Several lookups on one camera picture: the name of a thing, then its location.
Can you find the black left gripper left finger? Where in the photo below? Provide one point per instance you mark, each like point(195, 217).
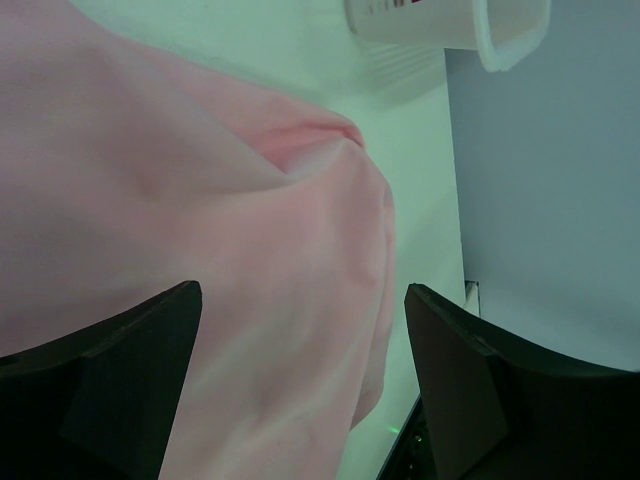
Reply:
point(100, 403)

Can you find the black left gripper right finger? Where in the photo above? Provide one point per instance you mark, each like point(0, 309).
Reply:
point(498, 406)

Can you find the pink t shirt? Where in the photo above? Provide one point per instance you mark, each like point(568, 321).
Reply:
point(126, 169)

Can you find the white plastic basket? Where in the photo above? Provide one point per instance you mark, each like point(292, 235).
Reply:
point(502, 32)

